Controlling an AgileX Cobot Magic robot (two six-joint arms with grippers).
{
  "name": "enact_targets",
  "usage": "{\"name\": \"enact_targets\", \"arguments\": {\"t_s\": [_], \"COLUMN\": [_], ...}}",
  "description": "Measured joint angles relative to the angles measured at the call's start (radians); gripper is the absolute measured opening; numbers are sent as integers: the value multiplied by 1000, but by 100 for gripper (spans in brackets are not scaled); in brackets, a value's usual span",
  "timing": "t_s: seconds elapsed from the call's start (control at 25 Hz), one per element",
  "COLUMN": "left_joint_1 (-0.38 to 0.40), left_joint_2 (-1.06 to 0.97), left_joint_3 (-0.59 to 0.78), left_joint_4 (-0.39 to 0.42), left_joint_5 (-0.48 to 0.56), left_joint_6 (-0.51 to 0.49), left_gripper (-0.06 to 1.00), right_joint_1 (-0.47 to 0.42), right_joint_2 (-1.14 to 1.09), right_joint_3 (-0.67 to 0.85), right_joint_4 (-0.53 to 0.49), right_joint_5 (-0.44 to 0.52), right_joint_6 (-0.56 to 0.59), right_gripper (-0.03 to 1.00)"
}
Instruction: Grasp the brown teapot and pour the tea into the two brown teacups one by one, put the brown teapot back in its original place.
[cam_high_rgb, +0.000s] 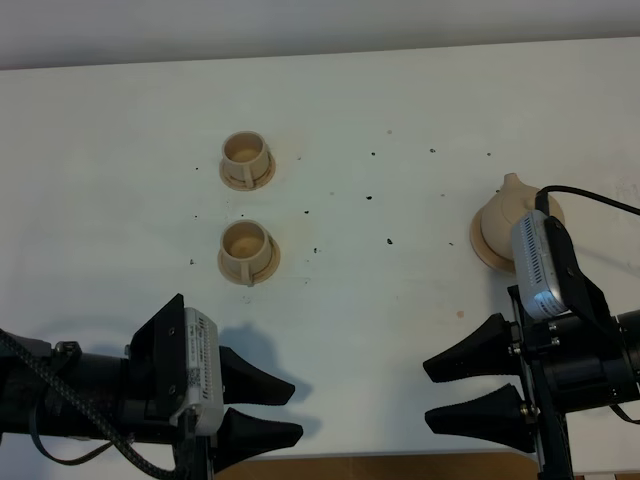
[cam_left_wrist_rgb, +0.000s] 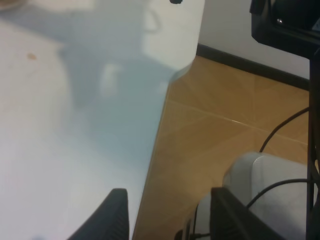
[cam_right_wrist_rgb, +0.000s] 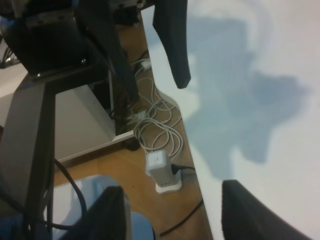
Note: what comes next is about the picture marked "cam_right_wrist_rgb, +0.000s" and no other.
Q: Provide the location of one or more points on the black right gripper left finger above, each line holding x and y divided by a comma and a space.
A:
108, 218

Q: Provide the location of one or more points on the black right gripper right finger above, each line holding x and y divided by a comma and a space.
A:
268, 210

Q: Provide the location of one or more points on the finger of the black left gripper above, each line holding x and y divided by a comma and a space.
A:
170, 24

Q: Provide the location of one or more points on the white power strip tower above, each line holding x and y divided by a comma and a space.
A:
159, 167

